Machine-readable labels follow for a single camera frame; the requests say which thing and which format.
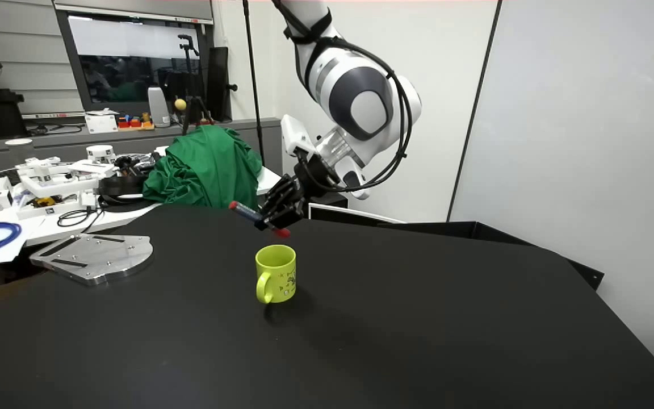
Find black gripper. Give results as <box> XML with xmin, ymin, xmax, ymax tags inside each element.
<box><xmin>257</xmin><ymin>153</ymin><xmax>332</xmax><ymax>231</ymax></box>

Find yellow-green plastic cup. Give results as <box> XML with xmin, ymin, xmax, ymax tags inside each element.
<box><xmin>253</xmin><ymin>243</ymin><xmax>299</xmax><ymax>306</ymax></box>

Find black computer case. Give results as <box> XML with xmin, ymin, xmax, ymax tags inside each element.
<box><xmin>305</xmin><ymin>186</ymin><xmax>349</xmax><ymax>223</ymax></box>

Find green cloth heap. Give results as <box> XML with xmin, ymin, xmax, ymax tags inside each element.
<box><xmin>140</xmin><ymin>123</ymin><xmax>266</xmax><ymax>211</ymax></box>

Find thin black pole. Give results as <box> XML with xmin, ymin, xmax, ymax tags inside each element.
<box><xmin>241</xmin><ymin>0</ymin><xmax>266</xmax><ymax>166</ymax></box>

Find black tripod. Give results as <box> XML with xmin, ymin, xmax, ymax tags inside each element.
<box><xmin>175</xmin><ymin>31</ymin><xmax>217</xmax><ymax>139</ymax></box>

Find silver metal mounting plate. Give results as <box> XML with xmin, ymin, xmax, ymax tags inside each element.
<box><xmin>28</xmin><ymin>231</ymin><xmax>155</xmax><ymax>285</ymax></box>

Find small white box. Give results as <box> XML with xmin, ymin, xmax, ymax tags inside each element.
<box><xmin>83</xmin><ymin>108</ymin><xmax>120</xmax><ymax>135</ymax></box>

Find white plastic printed parts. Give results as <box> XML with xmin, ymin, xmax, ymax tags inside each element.
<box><xmin>14</xmin><ymin>153</ymin><xmax>119</xmax><ymax>200</ymax></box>

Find white desk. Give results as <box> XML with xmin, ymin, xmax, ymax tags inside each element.
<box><xmin>0</xmin><ymin>153</ymin><xmax>292</xmax><ymax>270</ymax></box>

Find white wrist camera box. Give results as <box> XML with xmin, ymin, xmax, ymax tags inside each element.
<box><xmin>280</xmin><ymin>110</ymin><xmax>318</xmax><ymax>175</ymax></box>

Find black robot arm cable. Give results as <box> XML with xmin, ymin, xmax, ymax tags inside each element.
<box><xmin>296</xmin><ymin>31</ymin><xmax>413</xmax><ymax>193</ymax></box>

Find black bag with straps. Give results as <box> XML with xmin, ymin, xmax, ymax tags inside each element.
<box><xmin>98</xmin><ymin>157</ymin><xmax>157</xmax><ymax>211</ymax></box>

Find black cable loop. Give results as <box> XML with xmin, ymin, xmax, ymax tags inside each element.
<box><xmin>55</xmin><ymin>203</ymin><xmax>105</xmax><ymax>230</ymax></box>

